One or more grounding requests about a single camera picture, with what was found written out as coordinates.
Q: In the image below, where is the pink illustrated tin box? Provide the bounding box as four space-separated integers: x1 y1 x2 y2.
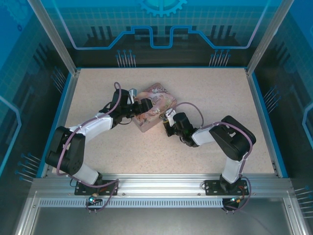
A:
133 83 180 133

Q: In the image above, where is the grey metal shelf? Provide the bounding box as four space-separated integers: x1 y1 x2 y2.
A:
13 197 313 235

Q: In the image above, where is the aluminium side rail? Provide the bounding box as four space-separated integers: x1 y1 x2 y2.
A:
40 69 82 179
245 68 289 179

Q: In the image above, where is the aluminium cross rail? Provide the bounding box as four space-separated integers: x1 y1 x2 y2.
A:
31 173 291 199

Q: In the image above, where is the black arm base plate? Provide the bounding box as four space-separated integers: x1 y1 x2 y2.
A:
74 180 120 196
204 180 249 196

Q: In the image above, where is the slotted grey cable duct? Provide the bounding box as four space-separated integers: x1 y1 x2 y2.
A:
38 198 227 208

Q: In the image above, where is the aluminium frame post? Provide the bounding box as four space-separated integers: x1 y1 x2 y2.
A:
245 0 294 77
26 0 82 77

